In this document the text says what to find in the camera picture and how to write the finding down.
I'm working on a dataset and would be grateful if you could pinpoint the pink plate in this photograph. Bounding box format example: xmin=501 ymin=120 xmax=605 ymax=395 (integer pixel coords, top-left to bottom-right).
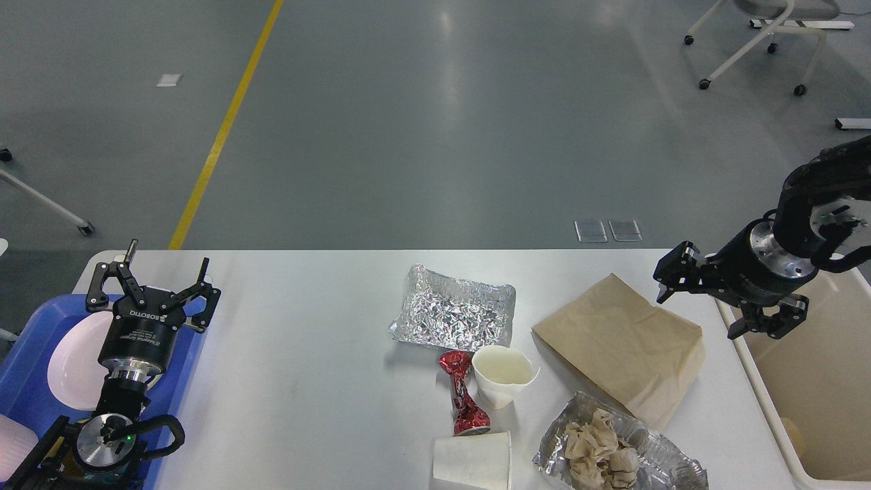
xmin=46 ymin=310 xmax=164 ymax=412

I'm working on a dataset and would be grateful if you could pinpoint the red foil wrapper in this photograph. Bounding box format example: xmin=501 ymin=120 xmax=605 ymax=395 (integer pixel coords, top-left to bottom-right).
xmin=439 ymin=350 xmax=491 ymax=436

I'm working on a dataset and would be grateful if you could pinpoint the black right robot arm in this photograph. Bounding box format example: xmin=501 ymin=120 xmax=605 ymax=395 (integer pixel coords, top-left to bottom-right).
xmin=653 ymin=137 xmax=870 ymax=339

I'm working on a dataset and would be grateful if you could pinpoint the white chair base left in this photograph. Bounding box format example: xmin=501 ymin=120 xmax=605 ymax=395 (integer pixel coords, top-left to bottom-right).
xmin=1 ymin=169 xmax=95 ymax=237

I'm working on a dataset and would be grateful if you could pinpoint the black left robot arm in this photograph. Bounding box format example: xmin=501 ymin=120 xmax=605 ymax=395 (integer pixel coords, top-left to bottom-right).
xmin=4 ymin=240 xmax=221 ymax=489

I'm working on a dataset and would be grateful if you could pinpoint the white bar on floor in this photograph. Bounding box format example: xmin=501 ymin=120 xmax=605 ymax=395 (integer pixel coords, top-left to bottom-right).
xmin=834 ymin=118 xmax=871 ymax=131

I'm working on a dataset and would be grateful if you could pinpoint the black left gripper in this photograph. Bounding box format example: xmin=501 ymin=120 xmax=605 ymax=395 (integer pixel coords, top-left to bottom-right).
xmin=85 ymin=239 xmax=222 ymax=376

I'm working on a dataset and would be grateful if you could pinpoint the white paper cup lying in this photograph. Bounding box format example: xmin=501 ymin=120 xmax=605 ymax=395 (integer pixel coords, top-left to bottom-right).
xmin=432 ymin=431 xmax=512 ymax=489

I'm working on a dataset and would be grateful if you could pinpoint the blue plastic tray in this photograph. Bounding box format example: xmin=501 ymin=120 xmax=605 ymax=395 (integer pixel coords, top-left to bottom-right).
xmin=0 ymin=294 xmax=209 ymax=490

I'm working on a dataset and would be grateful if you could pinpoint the crumpled aluminium foil sheet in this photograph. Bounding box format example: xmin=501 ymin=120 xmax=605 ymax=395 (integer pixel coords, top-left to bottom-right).
xmin=388 ymin=264 xmax=516 ymax=353

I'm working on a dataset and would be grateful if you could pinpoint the foil with tissue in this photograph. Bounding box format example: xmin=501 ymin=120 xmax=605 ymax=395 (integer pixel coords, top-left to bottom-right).
xmin=532 ymin=391 xmax=709 ymax=489

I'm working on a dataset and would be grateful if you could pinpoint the beige plastic bin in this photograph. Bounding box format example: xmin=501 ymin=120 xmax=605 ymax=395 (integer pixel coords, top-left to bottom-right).
xmin=734 ymin=270 xmax=870 ymax=489

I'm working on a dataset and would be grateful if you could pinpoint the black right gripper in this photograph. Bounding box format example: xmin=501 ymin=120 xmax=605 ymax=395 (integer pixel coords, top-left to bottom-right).
xmin=653 ymin=221 xmax=817 ymax=340

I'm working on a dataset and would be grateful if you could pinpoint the crumpled white paper cup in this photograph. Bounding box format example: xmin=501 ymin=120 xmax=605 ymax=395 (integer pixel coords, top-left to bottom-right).
xmin=471 ymin=345 xmax=540 ymax=409

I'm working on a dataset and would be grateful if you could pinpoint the white office chair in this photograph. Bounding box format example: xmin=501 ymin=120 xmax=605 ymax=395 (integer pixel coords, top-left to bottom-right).
xmin=697 ymin=1 xmax=840 ymax=97

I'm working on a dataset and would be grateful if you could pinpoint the brown paper bag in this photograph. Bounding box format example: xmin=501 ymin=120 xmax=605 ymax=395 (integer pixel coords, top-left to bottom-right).
xmin=533 ymin=274 xmax=706 ymax=431

